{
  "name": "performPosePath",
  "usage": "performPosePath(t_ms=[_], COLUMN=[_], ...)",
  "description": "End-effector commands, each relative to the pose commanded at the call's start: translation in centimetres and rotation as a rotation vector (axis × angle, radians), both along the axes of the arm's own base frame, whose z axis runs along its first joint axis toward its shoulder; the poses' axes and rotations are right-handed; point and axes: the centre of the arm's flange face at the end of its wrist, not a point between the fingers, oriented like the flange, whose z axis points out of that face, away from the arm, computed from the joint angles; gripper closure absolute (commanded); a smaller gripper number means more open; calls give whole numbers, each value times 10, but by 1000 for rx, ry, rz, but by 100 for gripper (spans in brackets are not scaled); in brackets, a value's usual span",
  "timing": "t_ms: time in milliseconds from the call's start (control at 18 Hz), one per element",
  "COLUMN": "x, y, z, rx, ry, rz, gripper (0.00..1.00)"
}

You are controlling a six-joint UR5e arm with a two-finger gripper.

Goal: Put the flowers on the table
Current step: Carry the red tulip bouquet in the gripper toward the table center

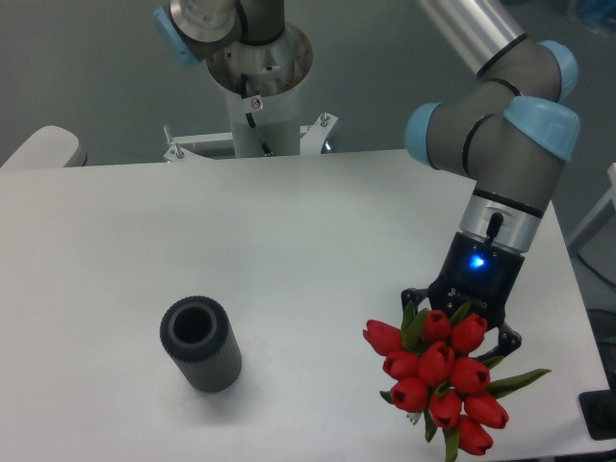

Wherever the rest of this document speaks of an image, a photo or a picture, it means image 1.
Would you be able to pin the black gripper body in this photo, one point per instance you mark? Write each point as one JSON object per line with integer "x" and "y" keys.
{"x": 478, "y": 273}

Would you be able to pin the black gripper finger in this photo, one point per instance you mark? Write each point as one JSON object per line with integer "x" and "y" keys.
{"x": 508, "y": 341}
{"x": 417, "y": 297}

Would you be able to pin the red tulip bouquet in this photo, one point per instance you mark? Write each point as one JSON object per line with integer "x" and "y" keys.
{"x": 438, "y": 381}

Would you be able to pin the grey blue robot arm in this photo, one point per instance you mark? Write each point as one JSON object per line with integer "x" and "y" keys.
{"x": 512, "y": 135}

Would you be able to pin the black device at table edge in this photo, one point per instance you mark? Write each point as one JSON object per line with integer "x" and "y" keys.
{"x": 598, "y": 410}

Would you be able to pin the dark grey ribbed vase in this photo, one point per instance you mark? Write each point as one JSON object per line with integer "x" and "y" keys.
{"x": 197, "y": 335}

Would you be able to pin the white chair backrest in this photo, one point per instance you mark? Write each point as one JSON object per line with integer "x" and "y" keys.
{"x": 49, "y": 147}

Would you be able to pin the white metal base frame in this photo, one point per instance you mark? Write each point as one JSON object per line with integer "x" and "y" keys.
{"x": 314, "y": 139}

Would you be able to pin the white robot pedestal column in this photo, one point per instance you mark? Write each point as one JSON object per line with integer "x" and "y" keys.
{"x": 261, "y": 86}

